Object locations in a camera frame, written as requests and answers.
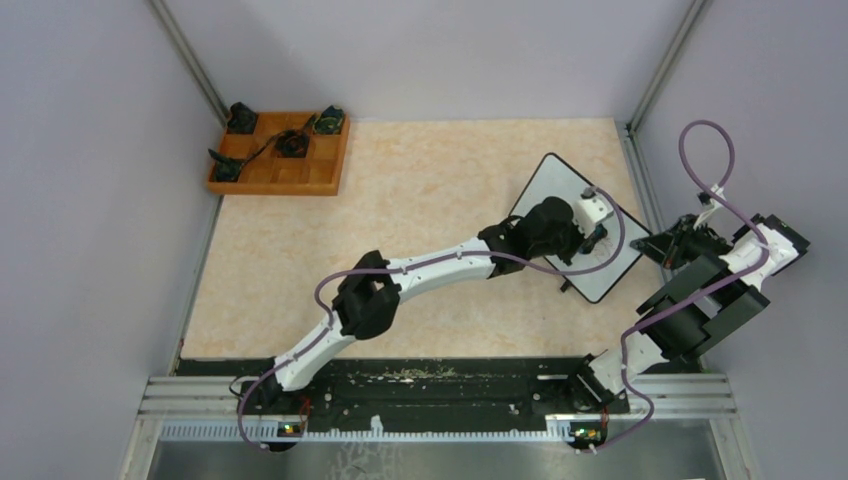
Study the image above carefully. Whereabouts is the blue felt eraser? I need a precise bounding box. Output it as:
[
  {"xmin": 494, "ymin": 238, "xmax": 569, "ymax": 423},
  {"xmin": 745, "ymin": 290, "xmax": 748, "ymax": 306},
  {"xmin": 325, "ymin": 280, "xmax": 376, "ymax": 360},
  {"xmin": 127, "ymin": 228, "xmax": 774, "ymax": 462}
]
[{"xmin": 591, "ymin": 225, "xmax": 608, "ymax": 247}]

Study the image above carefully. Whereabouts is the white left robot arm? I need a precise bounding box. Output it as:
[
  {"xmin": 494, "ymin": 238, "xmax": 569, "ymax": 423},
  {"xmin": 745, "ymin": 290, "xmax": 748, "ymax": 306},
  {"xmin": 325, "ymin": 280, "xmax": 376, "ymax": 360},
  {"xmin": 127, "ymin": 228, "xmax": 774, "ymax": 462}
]
[{"xmin": 248, "ymin": 196, "xmax": 613, "ymax": 414}]

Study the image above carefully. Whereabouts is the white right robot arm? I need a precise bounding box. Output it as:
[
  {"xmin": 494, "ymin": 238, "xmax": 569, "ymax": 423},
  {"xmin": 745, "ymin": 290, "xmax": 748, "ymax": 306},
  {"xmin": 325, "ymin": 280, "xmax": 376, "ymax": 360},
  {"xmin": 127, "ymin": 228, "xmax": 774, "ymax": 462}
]
[{"xmin": 563, "ymin": 214, "xmax": 811, "ymax": 412}]

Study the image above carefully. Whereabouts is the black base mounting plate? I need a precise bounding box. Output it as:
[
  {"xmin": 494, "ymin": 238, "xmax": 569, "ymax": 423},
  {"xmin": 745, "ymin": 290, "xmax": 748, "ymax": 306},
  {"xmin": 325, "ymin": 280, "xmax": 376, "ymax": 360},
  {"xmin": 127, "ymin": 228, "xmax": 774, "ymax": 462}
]
[{"xmin": 175, "ymin": 357, "xmax": 647, "ymax": 435}]

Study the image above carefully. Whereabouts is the dark object top-right compartment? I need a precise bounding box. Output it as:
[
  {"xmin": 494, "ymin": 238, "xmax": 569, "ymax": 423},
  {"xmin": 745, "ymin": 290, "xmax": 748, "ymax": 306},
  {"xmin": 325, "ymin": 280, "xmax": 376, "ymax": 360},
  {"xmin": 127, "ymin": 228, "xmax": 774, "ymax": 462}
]
[{"xmin": 312, "ymin": 105, "xmax": 346, "ymax": 135}]

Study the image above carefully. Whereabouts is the dark object centre compartment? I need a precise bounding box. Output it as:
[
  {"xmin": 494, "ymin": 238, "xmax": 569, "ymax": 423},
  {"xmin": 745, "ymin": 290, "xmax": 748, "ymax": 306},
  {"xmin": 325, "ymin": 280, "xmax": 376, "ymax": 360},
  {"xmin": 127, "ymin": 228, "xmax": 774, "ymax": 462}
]
[{"xmin": 274, "ymin": 129, "xmax": 310, "ymax": 158}]

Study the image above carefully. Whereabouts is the orange compartment tray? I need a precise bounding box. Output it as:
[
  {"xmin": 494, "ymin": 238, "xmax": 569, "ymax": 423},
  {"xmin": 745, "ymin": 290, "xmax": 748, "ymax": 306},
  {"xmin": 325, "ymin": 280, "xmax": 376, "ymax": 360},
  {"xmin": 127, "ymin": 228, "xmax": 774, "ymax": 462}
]
[{"xmin": 206, "ymin": 111, "xmax": 351, "ymax": 196}]

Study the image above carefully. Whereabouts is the dark object top-left compartment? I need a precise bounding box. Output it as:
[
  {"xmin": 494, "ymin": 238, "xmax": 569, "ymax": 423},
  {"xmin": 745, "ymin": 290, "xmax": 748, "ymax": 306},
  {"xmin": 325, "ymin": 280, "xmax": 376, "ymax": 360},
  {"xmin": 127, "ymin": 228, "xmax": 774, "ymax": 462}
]
[{"xmin": 226, "ymin": 102, "xmax": 259, "ymax": 135}]

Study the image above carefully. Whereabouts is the dark object left compartment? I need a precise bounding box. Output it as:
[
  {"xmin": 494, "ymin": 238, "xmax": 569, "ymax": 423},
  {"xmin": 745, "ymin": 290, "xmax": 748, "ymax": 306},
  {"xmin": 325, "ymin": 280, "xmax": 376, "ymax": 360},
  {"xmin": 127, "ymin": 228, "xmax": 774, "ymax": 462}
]
[{"xmin": 207, "ymin": 149, "xmax": 245, "ymax": 183}]

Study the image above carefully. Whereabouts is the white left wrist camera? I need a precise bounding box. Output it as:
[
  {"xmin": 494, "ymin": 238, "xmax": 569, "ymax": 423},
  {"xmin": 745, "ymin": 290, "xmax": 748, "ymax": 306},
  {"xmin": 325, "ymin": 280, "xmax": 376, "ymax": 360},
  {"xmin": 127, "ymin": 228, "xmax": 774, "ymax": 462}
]
[{"xmin": 572, "ymin": 187, "xmax": 614, "ymax": 239}]

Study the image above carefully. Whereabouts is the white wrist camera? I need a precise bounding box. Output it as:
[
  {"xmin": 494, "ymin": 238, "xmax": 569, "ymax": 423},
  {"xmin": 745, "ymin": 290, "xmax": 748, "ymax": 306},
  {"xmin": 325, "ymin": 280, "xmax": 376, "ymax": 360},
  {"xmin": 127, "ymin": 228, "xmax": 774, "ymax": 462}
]
[
  {"xmin": 572, "ymin": 187, "xmax": 614, "ymax": 239},
  {"xmin": 694, "ymin": 184, "xmax": 725, "ymax": 229}
]

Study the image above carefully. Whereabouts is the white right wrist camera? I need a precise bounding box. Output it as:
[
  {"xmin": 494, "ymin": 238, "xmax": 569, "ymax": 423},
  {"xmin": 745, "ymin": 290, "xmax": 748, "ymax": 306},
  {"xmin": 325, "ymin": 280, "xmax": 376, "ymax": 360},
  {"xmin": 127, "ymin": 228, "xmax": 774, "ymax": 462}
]
[{"xmin": 694, "ymin": 184, "xmax": 725, "ymax": 229}]

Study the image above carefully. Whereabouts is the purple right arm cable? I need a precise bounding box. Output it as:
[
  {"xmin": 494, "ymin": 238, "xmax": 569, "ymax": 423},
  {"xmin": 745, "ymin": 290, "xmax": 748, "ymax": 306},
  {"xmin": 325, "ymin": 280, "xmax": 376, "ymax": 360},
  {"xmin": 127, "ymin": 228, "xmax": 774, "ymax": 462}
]
[{"xmin": 570, "ymin": 119, "xmax": 773, "ymax": 456}]

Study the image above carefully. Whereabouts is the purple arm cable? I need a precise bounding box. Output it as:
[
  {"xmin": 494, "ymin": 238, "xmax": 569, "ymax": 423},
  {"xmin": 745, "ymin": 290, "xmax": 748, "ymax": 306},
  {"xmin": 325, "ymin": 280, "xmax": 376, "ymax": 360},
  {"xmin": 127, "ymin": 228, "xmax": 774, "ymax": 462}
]
[
  {"xmin": 237, "ymin": 186, "xmax": 627, "ymax": 454},
  {"xmin": 570, "ymin": 119, "xmax": 773, "ymax": 456}
]

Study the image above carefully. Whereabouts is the right corner aluminium post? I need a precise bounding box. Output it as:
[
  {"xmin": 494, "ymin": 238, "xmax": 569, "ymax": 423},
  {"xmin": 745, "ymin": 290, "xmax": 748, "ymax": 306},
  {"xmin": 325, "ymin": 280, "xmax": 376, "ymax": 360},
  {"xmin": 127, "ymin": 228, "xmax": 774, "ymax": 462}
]
[{"xmin": 626, "ymin": 0, "xmax": 713, "ymax": 137}]

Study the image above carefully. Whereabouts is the corner aluminium post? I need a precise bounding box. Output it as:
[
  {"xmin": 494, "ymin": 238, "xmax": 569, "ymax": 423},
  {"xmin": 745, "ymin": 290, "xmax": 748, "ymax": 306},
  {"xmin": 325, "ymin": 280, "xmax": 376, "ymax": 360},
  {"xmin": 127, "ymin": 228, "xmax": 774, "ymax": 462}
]
[
  {"xmin": 626, "ymin": 0, "xmax": 713, "ymax": 137},
  {"xmin": 145, "ymin": 0, "xmax": 229, "ymax": 126}
]

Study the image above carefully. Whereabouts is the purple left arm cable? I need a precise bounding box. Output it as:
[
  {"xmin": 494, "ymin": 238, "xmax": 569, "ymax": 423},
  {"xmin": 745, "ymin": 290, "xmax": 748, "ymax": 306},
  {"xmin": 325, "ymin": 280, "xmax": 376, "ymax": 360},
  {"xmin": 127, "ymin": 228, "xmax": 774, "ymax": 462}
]
[{"xmin": 237, "ymin": 186, "xmax": 627, "ymax": 454}]

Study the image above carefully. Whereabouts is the left corner aluminium post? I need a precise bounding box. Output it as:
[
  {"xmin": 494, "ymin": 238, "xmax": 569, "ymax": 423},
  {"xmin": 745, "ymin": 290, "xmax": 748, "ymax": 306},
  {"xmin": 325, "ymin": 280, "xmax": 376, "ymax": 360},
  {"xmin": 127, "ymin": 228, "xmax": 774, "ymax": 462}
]
[{"xmin": 145, "ymin": 0, "xmax": 229, "ymax": 126}]

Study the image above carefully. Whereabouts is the aluminium front rail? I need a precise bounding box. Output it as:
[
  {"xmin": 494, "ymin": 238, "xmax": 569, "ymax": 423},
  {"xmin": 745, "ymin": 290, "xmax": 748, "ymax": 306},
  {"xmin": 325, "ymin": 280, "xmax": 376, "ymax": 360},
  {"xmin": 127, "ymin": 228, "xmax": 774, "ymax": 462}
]
[{"xmin": 137, "ymin": 374, "xmax": 737, "ymax": 449}]

